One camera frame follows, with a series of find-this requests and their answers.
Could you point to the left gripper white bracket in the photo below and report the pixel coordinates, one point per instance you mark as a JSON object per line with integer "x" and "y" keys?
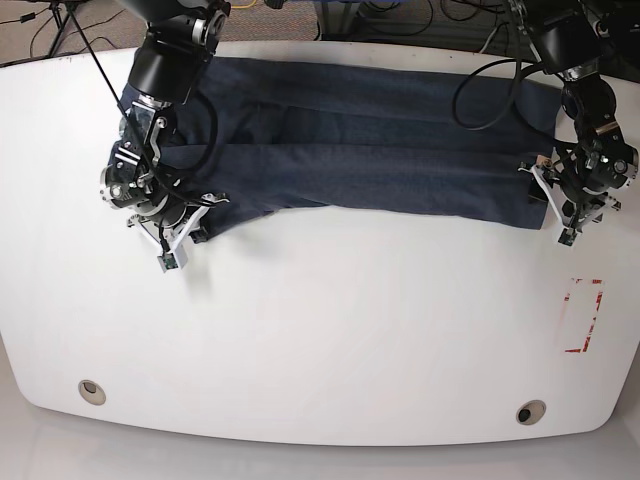
{"x": 575, "y": 210}

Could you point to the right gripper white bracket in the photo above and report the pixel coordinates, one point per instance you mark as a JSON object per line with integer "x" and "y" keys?
{"x": 169, "y": 224}

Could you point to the dark blue t-shirt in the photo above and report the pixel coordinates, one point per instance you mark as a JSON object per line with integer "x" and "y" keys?
{"x": 303, "y": 135}

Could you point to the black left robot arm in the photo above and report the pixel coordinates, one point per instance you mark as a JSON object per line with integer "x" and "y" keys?
{"x": 577, "y": 184}

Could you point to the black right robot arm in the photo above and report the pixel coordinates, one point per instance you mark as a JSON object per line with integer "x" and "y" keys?
{"x": 180, "y": 42}

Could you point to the red tape marking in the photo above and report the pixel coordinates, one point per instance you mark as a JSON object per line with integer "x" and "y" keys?
{"x": 581, "y": 307}

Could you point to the left table grommet hole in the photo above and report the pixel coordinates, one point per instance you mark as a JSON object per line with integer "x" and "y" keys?
{"x": 91, "y": 392}

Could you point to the table grommet hole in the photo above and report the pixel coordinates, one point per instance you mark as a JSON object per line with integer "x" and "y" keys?
{"x": 531, "y": 412}
{"x": 91, "y": 392}

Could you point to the right table grommet hole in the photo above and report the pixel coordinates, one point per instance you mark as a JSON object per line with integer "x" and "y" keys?
{"x": 531, "y": 412}

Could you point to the black tripod stand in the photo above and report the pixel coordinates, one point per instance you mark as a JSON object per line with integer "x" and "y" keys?
{"x": 60, "y": 16}

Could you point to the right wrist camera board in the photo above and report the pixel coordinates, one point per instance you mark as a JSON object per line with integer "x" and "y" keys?
{"x": 168, "y": 262}

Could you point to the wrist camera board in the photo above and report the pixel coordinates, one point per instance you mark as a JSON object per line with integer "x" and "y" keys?
{"x": 567, "y": 237}
{"x": 168, "y": 262}

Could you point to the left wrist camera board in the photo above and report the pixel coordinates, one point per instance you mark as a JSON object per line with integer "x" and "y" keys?
{"x": 567, "y": 237}

